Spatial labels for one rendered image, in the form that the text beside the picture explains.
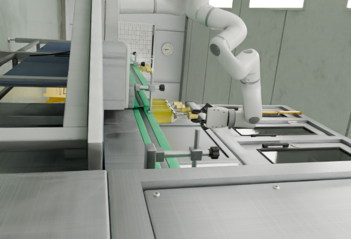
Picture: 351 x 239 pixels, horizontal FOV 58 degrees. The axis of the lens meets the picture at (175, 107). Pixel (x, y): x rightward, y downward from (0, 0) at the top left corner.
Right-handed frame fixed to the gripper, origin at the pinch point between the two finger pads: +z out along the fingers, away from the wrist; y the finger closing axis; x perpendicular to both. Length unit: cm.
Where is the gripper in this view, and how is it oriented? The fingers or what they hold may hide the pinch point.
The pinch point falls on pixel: (195, 115)
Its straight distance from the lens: 150.1
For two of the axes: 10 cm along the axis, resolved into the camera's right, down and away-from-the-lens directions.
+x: -0.3, 2.6, -9.7
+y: 0.7, -9.6, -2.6
